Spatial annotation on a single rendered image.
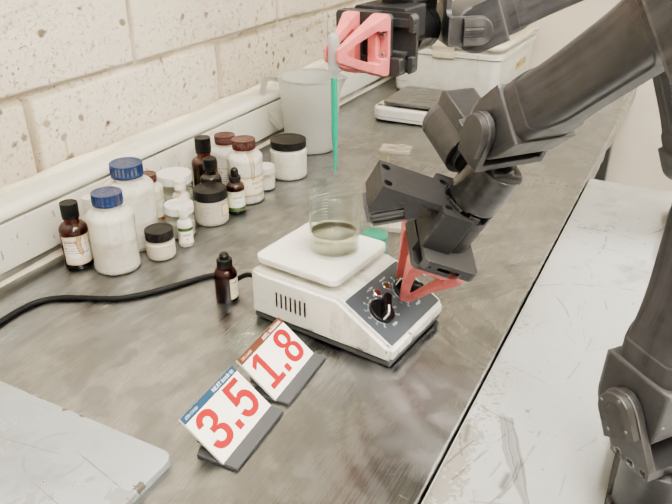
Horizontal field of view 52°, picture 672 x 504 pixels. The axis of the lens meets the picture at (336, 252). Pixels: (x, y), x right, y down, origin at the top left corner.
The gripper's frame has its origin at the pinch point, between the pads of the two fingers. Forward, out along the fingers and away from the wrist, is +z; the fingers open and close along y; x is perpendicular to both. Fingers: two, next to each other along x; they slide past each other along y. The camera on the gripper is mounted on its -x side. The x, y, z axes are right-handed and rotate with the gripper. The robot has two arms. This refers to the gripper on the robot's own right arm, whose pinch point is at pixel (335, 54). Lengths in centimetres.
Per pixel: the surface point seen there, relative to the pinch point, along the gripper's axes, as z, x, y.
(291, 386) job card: 16.1, 31.6, 4.4
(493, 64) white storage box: -102, 23, -22
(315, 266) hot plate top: 5.1, 23.3, 0.1
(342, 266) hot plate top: 3.3, 23.4, 2.7
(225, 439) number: 26.7, 30.6, 4.6
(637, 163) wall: -144, 57, 8
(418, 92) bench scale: -86, 28, -34
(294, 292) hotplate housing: 7.4, 26.2, -1.4
